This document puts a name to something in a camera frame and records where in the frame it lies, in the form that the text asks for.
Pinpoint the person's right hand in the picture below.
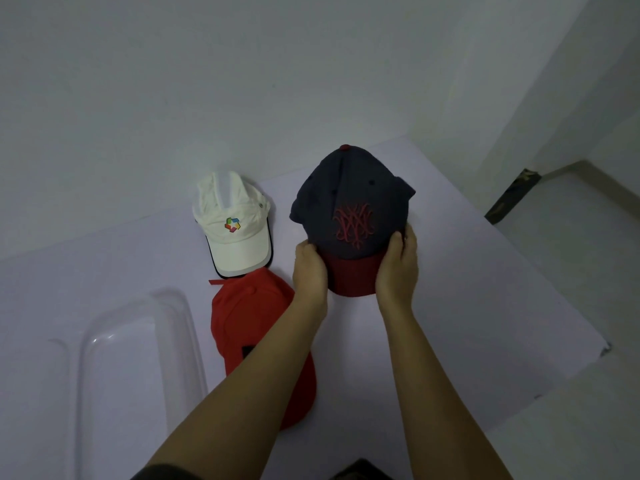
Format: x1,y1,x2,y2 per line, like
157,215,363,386
374,223,421,317

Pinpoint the person's left hand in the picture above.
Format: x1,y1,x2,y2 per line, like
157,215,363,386
291,239,331,317

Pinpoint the red cap with black patch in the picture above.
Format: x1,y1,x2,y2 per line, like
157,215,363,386
208,266,319,431

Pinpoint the white cap with colourful logo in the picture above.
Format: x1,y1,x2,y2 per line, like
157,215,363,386
191,170,275,280

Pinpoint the navy cap with red brim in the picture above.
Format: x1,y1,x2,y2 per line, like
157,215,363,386
289,143,417,299

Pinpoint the clear plastic container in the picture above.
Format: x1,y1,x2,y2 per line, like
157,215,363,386
73,288,209,480

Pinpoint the clear plastic lid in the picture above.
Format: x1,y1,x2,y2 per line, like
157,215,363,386
0,336,84,480

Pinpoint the person's left forearm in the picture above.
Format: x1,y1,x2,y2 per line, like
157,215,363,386
143,294,332,480

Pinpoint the person's right forearm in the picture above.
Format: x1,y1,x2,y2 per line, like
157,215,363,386
381,304,517,480

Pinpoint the person's black shirt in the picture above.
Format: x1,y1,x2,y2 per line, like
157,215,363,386
129,458,397,480

